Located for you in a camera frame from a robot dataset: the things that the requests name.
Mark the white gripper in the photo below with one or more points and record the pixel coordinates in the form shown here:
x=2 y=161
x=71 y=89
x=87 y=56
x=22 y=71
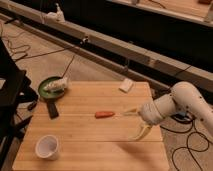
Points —
x=151 y=112

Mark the black eraser block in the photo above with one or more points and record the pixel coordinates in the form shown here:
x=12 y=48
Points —
x=53 y=112

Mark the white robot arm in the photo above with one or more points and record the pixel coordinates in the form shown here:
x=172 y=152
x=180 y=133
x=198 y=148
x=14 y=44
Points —
x=183 y=97

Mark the white ceramic cup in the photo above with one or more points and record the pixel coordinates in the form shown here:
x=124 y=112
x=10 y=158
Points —
x=47 y=148

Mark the white rectangular sponge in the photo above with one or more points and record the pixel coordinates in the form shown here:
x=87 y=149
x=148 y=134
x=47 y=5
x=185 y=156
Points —
x=126 y=85

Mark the orange carrot toy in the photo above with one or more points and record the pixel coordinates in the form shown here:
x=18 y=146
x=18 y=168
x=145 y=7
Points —
x=104 y=114

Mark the blue box on floor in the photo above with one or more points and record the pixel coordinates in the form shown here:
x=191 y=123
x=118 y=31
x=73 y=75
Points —
x=182 y=116

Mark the white crumpled cloth toy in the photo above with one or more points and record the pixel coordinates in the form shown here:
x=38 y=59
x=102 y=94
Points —
x=56 y=85

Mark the green plate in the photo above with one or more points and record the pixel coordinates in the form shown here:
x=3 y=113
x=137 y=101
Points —
x=50 y=95

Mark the black chair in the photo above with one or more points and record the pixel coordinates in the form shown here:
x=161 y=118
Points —
x=15 y=90

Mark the white object on rail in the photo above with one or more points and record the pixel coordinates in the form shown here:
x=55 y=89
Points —
x=57 y=16

